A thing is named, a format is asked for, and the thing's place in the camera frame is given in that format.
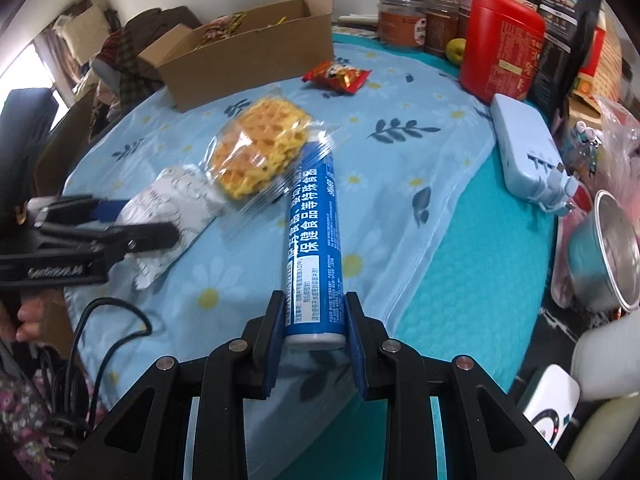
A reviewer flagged clear plastic bag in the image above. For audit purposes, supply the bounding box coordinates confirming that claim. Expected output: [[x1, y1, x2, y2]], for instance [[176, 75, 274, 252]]
[[565, 95, 640, 211]]

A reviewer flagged light blue floral cloth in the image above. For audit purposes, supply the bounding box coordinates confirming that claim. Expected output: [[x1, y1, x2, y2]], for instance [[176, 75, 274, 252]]
[[62, 42, 501, 391]]

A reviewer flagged red plaid garment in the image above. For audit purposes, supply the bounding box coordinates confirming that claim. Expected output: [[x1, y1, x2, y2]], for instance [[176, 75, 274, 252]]
[[100, 30, 126, 61]]

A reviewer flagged blue white tube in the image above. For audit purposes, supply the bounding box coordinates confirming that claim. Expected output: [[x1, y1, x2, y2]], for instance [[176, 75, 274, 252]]
[[282, 132, 347, 352]]

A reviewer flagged red tin canister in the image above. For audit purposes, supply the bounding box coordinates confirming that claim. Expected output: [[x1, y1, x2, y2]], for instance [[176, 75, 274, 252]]
[[459, 0, 546, 106]]

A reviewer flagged beige cardboard carton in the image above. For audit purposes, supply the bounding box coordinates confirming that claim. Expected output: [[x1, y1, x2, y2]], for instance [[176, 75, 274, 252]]
[[65, 5, 110, 66]]

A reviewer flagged orange brown snack packet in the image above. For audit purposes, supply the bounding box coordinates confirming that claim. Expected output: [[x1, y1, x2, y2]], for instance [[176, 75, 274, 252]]
[[200, 12, 248, 46]]

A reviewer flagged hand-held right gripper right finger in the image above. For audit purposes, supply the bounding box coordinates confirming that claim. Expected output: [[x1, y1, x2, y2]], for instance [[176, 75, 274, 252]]
[[344, 291, 576, 480]]

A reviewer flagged brown curtain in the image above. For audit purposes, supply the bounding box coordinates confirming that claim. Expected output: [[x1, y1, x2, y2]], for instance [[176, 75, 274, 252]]
[[32, 25, 66, 91]]

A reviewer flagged yellow waffle snack packet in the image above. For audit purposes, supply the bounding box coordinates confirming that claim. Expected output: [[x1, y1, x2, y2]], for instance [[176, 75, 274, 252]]
[[207, 97, 341, 211]]

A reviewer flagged white printed snack packet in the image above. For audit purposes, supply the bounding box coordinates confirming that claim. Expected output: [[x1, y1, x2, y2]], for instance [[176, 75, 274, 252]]
[[117, 165, 226, 291]]

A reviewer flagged teal quilted table cover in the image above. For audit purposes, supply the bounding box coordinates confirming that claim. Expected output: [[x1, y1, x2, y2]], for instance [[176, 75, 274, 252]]
[[330, 30, 558, 480]]

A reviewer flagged pink bottle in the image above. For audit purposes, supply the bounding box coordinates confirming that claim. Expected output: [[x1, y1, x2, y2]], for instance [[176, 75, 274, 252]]
[[457, 0, 488, 41]]

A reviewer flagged cream plastic container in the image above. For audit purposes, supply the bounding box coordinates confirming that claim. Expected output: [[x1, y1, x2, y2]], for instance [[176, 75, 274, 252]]
[[555, 395, 640, 480]]

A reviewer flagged person's left hand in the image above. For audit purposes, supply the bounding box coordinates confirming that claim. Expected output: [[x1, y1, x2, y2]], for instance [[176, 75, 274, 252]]
[[0, 294, 46, 345]]

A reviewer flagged black cable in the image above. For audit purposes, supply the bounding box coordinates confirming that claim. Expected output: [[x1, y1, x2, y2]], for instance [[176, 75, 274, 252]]
[[45, 297, 153, 461]]

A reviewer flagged yellow-green fruit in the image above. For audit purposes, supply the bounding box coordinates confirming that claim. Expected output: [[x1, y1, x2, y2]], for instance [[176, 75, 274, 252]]
[[446, 37, 468, 67]]

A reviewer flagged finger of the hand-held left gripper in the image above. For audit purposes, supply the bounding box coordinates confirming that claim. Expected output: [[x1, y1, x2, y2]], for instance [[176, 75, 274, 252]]
[[39, 221, 181, 262], [30, 195, 132, 230]]

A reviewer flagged group of clear plastic jars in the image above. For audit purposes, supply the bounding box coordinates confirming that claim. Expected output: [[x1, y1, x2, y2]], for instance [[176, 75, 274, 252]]
[[377, 0, 496, 58]]

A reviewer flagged red and cream box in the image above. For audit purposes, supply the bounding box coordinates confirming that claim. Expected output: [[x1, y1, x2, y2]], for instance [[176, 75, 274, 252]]
[[572, 25, 633, 111]]

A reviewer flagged cardboard box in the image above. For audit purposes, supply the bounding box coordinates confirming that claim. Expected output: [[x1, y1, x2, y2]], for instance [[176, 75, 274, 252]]
[[137, 0, 337, 112]]

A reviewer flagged black chair back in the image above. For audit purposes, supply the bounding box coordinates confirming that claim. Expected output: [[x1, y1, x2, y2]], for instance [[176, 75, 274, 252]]
[[0, 87, 56, 221]]

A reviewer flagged white device with ring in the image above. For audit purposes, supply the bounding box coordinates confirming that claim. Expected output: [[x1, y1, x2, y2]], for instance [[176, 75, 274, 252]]
[[517, 364, 581, 448]]

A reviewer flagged red gold-print snack packet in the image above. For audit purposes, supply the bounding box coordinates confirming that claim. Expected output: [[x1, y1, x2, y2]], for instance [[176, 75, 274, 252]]
[[302, 60, 373, 95]]

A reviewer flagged white paper stack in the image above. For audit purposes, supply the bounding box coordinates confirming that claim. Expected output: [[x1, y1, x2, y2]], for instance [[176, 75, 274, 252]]
[[339, 12, 378, 29]]

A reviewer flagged steel pot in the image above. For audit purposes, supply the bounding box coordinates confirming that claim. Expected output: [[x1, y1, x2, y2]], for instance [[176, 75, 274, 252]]
[[567, 190, 640, 313]]

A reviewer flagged white plastic container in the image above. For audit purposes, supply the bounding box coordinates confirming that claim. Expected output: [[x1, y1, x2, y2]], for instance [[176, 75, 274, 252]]
[[570, 317, 640, 403]]

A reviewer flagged checkered cloth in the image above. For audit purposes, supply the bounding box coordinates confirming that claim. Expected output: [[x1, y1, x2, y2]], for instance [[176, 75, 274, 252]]
[[117, 30, 163, 93]]

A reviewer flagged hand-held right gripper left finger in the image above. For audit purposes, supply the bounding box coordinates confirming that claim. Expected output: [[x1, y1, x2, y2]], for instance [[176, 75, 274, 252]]
[[55, 290, 288, 480]]

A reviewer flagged person's left forearm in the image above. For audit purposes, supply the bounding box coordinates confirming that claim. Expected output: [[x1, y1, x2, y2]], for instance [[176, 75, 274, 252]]
[[0, 342, 56, 480]]

